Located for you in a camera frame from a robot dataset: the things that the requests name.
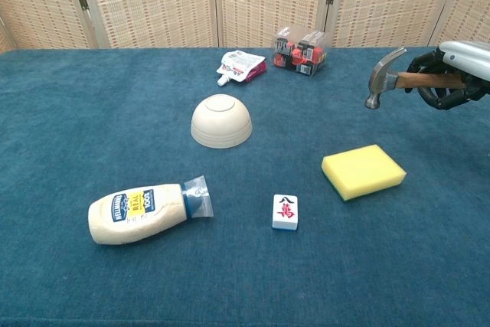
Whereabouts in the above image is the mayonnaise squeeze bottle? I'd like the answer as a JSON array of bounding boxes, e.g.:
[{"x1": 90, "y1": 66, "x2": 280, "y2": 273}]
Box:
[{"x1": 87, "y1": 175, "x2": 214, "y2": 246}]

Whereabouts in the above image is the white mahjong tile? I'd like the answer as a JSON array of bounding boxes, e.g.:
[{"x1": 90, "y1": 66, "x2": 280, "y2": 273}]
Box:
[{"x1": 272, "y1": 194, "x2": 299, "y2": 231}]

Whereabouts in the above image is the clear box of clips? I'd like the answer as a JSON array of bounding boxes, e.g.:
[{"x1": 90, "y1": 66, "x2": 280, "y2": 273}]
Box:
[{"x1": 270, "y1": 26, "x2": 331, "y2": 78}]

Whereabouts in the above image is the cream upturned bowl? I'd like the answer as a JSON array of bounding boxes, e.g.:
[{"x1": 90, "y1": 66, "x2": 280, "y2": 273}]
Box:
[{"x1": 190, "y1": 93, "x2": 253, "y2": 149}]

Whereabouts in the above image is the yellow green sponge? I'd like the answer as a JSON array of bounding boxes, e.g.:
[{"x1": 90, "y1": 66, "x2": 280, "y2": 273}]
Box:
[{"x1": 321, "y1": 144, "x2": 407, "y2": 202}]

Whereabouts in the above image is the white pink spout pouch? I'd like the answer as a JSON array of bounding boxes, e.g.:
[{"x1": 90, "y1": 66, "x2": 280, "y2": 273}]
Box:
[{"x1": 216, "y1": 49, "x2": 267, "y2": 87}]

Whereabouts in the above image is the woven folding screen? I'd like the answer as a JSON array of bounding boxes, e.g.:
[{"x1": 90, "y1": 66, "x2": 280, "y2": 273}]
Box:
[{"x1": 0, "y1": 0, "x2": 490, "y2": 55}]

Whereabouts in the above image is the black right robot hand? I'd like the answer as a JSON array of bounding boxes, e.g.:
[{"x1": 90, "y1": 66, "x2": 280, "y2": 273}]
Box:
[{"x1": 404, "y1": 40, "x2": 490, "y2": 111}]

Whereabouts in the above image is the wooden handle claw hammer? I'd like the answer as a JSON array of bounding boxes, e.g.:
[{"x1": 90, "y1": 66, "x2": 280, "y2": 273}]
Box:
[{"x1": 364, "y1": 47, "x2": 467, "y2": 110}]

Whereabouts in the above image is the blue table cloth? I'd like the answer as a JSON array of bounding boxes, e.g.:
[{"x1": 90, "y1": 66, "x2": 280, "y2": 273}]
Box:
[{"x1": 0, "y1": 46, "x2": 490, "y2": 327}]

